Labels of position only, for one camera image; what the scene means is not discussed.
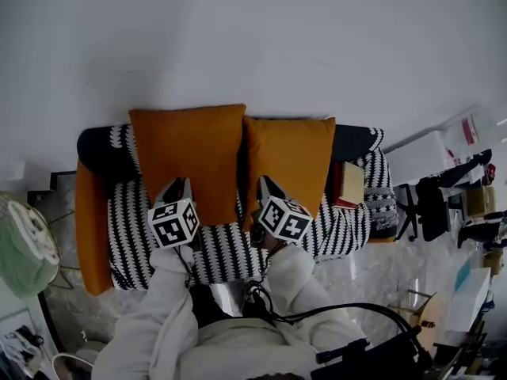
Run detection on person's legs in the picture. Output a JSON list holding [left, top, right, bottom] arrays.
[[189, 283, 278, 330]]

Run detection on white laundry basket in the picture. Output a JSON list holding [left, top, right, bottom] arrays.
[[51, 348, 100, 380]]

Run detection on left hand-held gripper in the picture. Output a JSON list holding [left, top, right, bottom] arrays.
[[147, 177, 204, 253]]

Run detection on white water dispenser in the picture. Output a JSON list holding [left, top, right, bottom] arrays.
[[383, 130, 451, 188]]

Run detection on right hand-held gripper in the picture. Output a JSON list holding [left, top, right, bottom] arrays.
[[249, 175, 314, 249]]

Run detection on thick black cable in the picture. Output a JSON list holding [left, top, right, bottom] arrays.
[[243, 281, 433, 366]]

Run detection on red book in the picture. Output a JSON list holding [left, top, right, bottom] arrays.
[[330, 161, 364, 210]]

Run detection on wooden oval side table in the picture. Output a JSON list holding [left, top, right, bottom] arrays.
[[390, 291, 448, 346]]

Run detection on white rolled towel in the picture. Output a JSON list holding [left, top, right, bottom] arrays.
[[7, 200, 60, 267]]

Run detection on beige book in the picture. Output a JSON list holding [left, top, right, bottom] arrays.
[[338, 161, 365, 205]]

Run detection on clear water bottle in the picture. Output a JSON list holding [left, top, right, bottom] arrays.
[[443, 104, 496, 165]]

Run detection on white cardboard box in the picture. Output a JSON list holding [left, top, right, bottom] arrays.
[[445, 267, 492, 332]]

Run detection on person's right forearm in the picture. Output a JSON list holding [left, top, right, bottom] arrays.
[[264, 239, 365, 355]]

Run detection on brown cardboard box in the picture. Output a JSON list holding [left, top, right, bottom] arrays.
[[467, 186, 496, 217]]

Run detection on person's left forearm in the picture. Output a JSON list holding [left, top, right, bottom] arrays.
[[91, 245, 199, 380]]

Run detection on teal flat object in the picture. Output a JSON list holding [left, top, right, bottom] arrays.
[[455, 259, 473, 291]]

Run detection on black box device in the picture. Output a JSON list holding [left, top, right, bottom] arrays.
[[311, 326, 435, 380]]

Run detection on black white patterned sofa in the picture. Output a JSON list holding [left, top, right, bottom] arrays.
[[74, 116, 398, 297]]

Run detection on orange cushion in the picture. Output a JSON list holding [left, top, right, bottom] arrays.
[[242, 116, 337, 233], [128, 103, 247, 227]]

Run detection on black office chair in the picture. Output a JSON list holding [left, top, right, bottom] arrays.
[[394, 148, 494, 243]]

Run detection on thin black cable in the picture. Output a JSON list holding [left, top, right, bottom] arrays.
[[173, 245, 195, 288]]

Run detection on person's torso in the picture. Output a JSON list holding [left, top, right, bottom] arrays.
[[193, 317, 318, 380]]

